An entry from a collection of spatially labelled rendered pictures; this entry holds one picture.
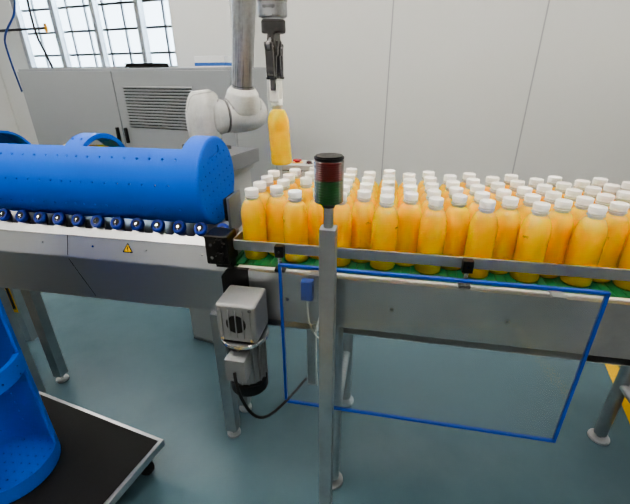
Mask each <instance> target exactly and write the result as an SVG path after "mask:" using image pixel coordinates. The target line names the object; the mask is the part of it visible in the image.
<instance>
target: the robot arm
mask: <svg viewBox="0 0 630 504"><path fill-rule="evenodd" d="M257 3H258V17H259V18H263V19H262V20H261V32H262V33H263V34H267V41H266V42H264V48H265V58H266V73H267V77H266V79H267V80H269V93H270V102H272V103H279V99H282V101H283V88H282V79H284V77H283V76H284V71H283V47H284V45H283V44H282V42H281V40H280V34H285V32H286V25H285V20H283V19H284V18H287V16H288V15H287V0H257ZM255 15H256V0H232V85H231V86H230V87H229V88H228V89H227V93H226V96H225V100H221V99H218V96H217V94H216V93H215V92H213V91H211V90H209V89H205V90H196V91H191V92H190V94H189V96H188V98H187V101H186V109H185V114H186V124H187V130H188V134H189V138H191V137H192V136H196V135H200V136H217V137H219V138H220V139H222V134H225V133H241V132H248V131H253V130H255V129H258V128H260V127H261V126H263V125H264V124H265V122H266V120H267V117H268V111H267V108H266V105H265V103H264V102H263V101H262V99H260V98H259V94H258V92H257V90H256V89H255V88H254V87H253V73H254V40H255Z"/></svg>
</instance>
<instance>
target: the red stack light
mask: <svg viewBox="0 0 630 504"><path fill-rule="evenodd" d="M314 179H315V180H316V181H320V182H339V181H342V180H343V179H344V160H343V161H341V162H336V163H323V162H318V161H316V160H314Z"/></svg>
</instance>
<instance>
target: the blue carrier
mask: <svg viewBox="0 0 630 504"><path fill-rule="evenodd" d="M94 140H98V141H100V142H101V143H102V144H103V145H106V146H109V147H99V146H89V144H91V143H92V142H93V141H94ZM117 183H118V184H117ZM155 185H156V186H155ZM168 186H169V187H168ZM232 192H234V169H233V163H232V158H231V155H230V152H229V150H228V147H227V146H226V144H225V143H224V141H223V140H222V139H220V138H219V137H217V136H200V135H196V136H192V137H191V138H189V139H188V140H187V142H186V143H185V144H184V146H183V148H182V149H160V148H130V147H125V146H124V144H123V143H122V142H121V141H120V140H119V139H117V138H116V137H115V136H113V135H110V134H107V133H80V134H77V135H75V136H73V137H72V138H71V139H70V140H69V141H68V142H67V143H66V144H65V145H37V144H31V143H30V142H29V141H28V140H26V139H25V138H24V137H22V136H20V135H18V134H16V133H14V132H10V131H3V130H0V210H1V209H3V208H6V209H9V210H10V211H19V210H26V211H28V212H38V211H44V212H46V213H53V214H55V213H57V212H62V213H64V214H68V215H74V214H77V213H80V214H82V215H84V216H94V215H101V216H103V217H111V218H113V217H115V216H120V217H122V218H126V219H134V218H137V217H139V218H141V219H143V220H155V219H161V220H163V221H169V222H175V221H177V220H181V221H183V222H185V223H198V222H204V223H206V224H212V225H215V224H218V223H220V222H222V221H223V220H224V219H225V213H224V204H223V199H224V198H225V197H227V196H228V195H230V194H231V193H232Z"/></svg>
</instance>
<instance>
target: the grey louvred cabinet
mask: <svg viewBox="0 0 630 504"><path fill-rule="evenodd" d="M18 71H19V72H17V73H18V77H19V80H20V83H21V87H22V90H23V93H24V97H25V100H26V103H27V107H28V110H29V113H30V116H31V120H32V123H33V126H34V130H35V133H36V136H37V140H38V143H39V145H64V144H66V143H67V142H68V141H69V140H70V139H71V138H72V137H73V136H75V135H77V134H80V133H107V134H110V135H113V136H115V137H116V138H117V139H119V140H120V141H121V142H122V143H123V144H124V146H125V147H130V148H160V149H182V144H184V143H186V142H187V140H188V139H189V134H188V130H187V124H186V114H185V109H186V101H187V98H188V96H189V94H190V92H191V91H196V90H205V89H209V90H211V91H213V92H215V93H216V94H217V96H218V99H221V100H225V96H226V93H227V89H228V88H229V87H230V86H231V85H232V67H165V68H72V69H18ZM253 87H254V88H255V89H256V90H257V92H258V94H259V98H260V99H262V101H263V102H264V103H265V105H266V108H267V111H268V97H267V79H266V67H254V73H253ZM222 140H223V141H224V143H225V144H226V145H231V146H232V147H254V148H259V161H258V162H256V163H254V164H253V166H254V168H252V169H250V171H251V184H252V187H254V186H253V182H255V181H261V176H263V175H268V171H269V170H271V153H270V141H269V131H268V117H267V120H266V122H265V124H264V125H263V126H261V127H260V128H258V129H255V130H253V131H248V132H241V133H225V134H222Z"/></svg>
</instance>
